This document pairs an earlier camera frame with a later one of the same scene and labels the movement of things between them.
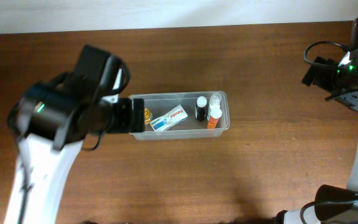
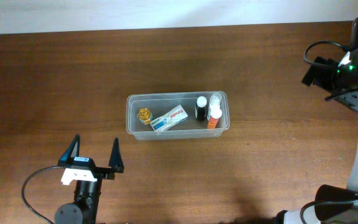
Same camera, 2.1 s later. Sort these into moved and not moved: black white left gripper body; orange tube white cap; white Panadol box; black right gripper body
Moved: black white left gripper body
Not moved: orange tube white cap; white Panadol box; black right gripper body
